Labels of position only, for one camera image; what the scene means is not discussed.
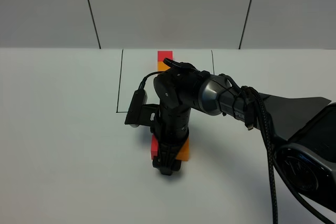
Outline orange template block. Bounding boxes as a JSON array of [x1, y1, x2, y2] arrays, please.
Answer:
[[157, 61, 170, 71]]

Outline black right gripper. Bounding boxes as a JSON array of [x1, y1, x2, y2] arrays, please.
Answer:
[[152, 103, 191, 175]]

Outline red template block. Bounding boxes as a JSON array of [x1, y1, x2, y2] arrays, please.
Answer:
[[157, 50, 173, 62]]

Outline black braided right cable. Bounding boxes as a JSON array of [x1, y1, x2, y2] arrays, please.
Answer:
[[243, 86, 336, 224]]

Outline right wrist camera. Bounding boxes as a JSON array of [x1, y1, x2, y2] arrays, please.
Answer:
[[124, 89, 159, 127]]

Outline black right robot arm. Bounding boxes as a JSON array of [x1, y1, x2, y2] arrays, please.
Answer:
[[153, 59, 335, 200]]

